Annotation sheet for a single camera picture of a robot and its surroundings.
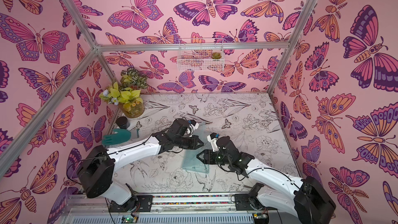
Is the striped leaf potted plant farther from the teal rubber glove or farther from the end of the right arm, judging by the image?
the end of the right arm

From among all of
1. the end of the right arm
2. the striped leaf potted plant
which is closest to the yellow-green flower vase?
the striped leaf potted plant

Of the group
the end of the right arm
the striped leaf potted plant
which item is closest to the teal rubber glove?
the striped leaf potted plant

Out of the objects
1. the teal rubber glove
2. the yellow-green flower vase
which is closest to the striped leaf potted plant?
the yellow-green flower vase

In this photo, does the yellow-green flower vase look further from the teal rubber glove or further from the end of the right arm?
the end of the right arm

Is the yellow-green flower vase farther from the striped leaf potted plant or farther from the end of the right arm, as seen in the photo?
the end of the right arm

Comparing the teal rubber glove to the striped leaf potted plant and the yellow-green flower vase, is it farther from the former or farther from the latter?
the striped leaf potted plant

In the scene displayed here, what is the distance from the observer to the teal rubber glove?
38.3 inches

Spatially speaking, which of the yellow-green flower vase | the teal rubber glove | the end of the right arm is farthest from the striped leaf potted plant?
the end of the right arm

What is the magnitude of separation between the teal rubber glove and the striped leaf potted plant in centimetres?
28

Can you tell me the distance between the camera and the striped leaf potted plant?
98 centimetres
